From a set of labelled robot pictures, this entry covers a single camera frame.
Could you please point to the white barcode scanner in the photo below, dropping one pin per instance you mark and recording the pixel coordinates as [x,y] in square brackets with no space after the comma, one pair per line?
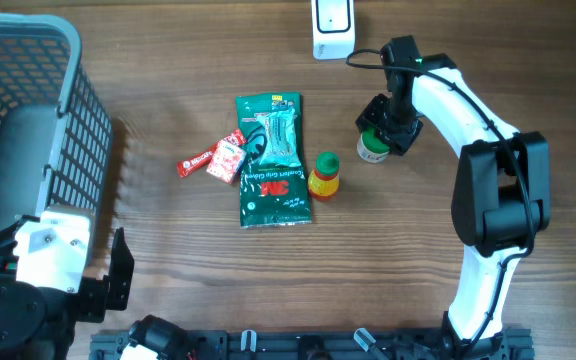
[333,29]

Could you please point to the green cap sauce bottle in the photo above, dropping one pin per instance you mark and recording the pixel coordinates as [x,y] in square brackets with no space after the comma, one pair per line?
[323,181]

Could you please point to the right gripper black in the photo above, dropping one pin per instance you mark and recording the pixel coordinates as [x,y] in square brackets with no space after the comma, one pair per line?
[399,139]

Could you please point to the teal white sachet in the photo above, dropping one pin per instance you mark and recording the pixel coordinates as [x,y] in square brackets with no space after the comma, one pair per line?
[280,131]

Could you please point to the grey plastic mesh basket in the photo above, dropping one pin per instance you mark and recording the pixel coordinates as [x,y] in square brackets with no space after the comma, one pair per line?
[55,134]

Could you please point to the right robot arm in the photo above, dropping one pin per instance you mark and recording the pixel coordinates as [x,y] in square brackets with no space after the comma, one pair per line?
[501,200]

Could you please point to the green 3M gloves packet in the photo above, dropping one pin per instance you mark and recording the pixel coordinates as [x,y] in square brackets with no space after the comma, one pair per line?
[270,195]

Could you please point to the green lid white jar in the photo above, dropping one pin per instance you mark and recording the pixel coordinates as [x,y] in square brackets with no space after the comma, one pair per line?
[370,148]

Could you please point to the red stick sachet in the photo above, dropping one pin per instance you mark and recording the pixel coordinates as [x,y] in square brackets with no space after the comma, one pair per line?
[192,164]

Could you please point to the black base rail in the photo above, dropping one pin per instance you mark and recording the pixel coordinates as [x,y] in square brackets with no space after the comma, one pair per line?
[318,345]

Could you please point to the red packet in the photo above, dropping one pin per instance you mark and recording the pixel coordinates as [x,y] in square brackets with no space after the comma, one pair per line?
[226,161]

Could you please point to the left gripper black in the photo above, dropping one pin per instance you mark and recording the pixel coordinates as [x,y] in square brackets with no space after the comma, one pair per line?
[113,289]

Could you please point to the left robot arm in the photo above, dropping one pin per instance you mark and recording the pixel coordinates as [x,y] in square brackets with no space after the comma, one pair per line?
[43,291]

